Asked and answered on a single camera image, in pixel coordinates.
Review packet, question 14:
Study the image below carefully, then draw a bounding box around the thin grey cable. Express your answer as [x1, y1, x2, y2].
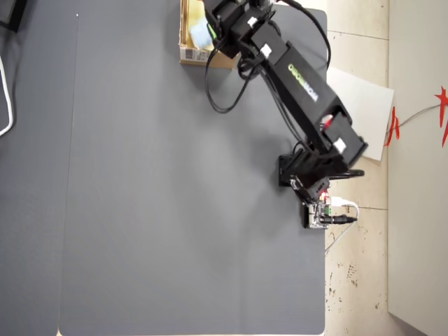
[398, 102, 442, 129]

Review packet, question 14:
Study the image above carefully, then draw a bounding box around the white USB cable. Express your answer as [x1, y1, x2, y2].
[330, 197, 361, 221]

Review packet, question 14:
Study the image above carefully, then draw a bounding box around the brown cardboard box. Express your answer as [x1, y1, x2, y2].
[178, 0, 243, 71]

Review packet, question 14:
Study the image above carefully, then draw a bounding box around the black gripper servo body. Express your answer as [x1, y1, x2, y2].
[213, 0, 246, 29]

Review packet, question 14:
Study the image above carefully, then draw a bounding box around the black looped servo cable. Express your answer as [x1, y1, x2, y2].
[278, 0, 333, 68]
[204, 38, 260, 115]

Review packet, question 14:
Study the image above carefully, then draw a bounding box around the thick white cable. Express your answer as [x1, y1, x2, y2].
[0, 55, 16, 138]

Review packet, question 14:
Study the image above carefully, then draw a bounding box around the white yarn-wrapped cylinder block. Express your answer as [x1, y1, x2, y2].
[188, 22, 214, 48]

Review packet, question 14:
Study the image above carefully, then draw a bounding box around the large grey table mat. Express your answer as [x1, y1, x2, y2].
[57, 6, 329, 336]

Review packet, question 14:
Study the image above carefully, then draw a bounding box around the black power plug cable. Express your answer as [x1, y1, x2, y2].
[323, 213, 358, 225]

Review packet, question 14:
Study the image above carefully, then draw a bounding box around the broad black gripper finger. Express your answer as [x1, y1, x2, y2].
[202, 0, 225, 15]

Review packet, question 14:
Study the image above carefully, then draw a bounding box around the black gripper finger green stripe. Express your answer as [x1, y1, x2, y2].
[204, 20, 221, 43]

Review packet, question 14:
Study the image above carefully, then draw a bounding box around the pale yellow paper sheet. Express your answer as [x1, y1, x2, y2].
[184, 0, 211, 47]

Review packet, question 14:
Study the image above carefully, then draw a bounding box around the black table clamp bar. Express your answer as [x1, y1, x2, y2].
[328, 168, 366, 180]

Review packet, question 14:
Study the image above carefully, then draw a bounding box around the black flat device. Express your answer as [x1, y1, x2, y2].
[0, 0, 29, 34]

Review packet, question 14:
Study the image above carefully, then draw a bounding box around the dark grey table mat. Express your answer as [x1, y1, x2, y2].
[0, 0, 79, 336]

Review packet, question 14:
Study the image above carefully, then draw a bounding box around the white paper sheet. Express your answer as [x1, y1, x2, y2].
[326, 65, 396, 162]

